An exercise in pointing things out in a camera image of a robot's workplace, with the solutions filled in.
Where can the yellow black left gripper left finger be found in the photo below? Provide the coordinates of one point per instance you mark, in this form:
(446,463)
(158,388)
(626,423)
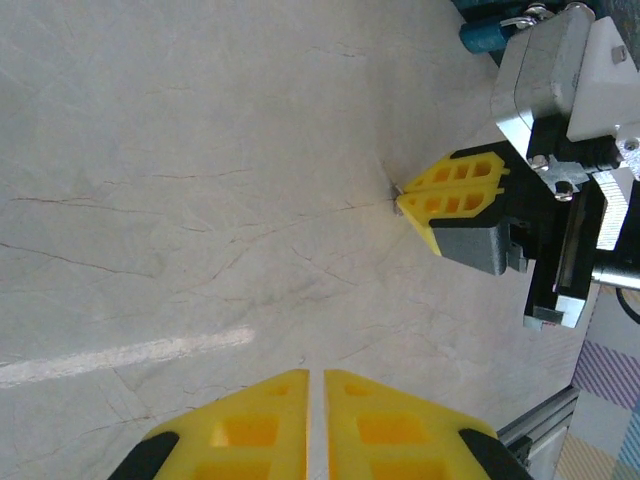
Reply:
(240,440)

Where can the small silver key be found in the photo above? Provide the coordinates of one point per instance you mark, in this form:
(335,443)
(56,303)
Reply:
(398,209)

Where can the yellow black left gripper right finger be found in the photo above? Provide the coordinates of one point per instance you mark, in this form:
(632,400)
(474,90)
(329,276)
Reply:
(400,440)

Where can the aluminium side rail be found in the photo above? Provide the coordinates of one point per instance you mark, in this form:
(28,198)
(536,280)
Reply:
(540,425)

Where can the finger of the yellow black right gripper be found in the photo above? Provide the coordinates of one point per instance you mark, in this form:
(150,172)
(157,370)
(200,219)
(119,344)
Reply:
(465,240)
(460,172)

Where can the teal padlock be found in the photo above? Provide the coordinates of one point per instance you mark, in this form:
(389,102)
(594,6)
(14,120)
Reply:
(482,36)

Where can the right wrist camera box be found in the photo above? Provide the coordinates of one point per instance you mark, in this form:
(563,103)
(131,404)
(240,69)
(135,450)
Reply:
(545,65)

